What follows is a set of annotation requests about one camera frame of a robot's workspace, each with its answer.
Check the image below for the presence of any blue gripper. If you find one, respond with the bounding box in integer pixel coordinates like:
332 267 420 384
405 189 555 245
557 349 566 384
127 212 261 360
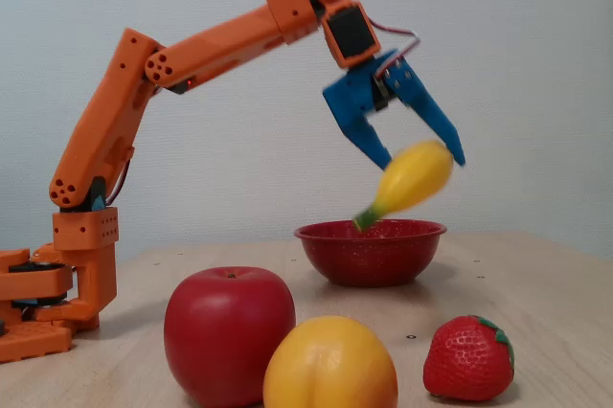
322 48 467 171

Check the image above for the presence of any red speckled bowl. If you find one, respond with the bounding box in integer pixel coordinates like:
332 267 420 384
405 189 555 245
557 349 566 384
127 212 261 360
293 218 448 289

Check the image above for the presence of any orange toy peach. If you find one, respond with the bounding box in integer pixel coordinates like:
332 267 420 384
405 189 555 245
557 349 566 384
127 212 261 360
262 315 399 408

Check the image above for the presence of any gripper servo wire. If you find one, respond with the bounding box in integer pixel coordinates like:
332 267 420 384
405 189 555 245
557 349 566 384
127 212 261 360
367 18 423 79

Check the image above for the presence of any red toy strawberry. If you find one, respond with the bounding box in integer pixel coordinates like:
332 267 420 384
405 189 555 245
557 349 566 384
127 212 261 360
422 314 516 403

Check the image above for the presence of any shoulder servo wire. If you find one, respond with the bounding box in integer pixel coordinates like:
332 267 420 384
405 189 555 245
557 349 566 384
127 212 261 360
105 155 134 207

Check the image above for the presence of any red toy apple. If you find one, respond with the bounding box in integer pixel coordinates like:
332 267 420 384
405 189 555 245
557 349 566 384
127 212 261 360
163 265 297 408

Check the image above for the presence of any yellow toy banana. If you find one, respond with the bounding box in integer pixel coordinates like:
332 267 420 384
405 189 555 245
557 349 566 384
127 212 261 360
352 139 455 233

